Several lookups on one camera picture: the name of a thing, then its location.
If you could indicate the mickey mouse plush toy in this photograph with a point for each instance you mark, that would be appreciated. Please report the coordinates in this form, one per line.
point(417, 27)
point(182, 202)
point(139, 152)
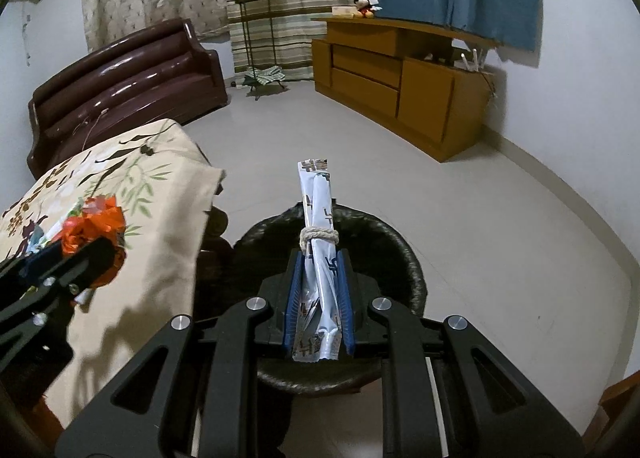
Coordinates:
point(364, 8)

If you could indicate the floral beige tablecloth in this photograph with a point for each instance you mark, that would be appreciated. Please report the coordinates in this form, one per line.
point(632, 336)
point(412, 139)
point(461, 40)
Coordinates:
point(165, 187)

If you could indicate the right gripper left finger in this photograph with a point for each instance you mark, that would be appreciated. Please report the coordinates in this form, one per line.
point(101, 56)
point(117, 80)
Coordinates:
point(296, 267)

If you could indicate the white wrapper with string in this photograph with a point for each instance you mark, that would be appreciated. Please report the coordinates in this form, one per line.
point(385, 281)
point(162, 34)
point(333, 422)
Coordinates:
point(318, 325)

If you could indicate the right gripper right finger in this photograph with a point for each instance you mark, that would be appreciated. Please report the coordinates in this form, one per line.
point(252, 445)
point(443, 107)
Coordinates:
point(345, 304)

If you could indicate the small box on cabinet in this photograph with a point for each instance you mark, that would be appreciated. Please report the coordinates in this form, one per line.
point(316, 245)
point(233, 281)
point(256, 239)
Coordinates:
point(344, 11)

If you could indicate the white wifi router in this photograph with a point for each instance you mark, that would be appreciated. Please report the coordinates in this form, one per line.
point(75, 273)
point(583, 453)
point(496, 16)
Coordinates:
point(472, 61)

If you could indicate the black lined trash bin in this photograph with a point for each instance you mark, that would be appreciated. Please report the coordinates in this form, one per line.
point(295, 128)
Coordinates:
point(375, 250)

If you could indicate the dark brown leather sofa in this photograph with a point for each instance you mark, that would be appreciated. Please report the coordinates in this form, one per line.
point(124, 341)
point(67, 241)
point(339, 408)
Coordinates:
point(160, 72)

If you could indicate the black metal plant stand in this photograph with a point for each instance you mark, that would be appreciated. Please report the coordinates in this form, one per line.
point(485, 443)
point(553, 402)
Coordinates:
point(252, 44)

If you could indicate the wooden tv cabinet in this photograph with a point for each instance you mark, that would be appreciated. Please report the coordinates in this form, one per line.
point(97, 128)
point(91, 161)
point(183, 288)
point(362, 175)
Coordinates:
point(399, 74)

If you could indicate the orange plastic bag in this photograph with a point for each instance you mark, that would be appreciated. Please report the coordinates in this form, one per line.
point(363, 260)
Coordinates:
point(95, 217)

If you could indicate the folded striped cloth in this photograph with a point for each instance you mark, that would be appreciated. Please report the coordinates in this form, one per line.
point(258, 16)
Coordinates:
point(260, 77)

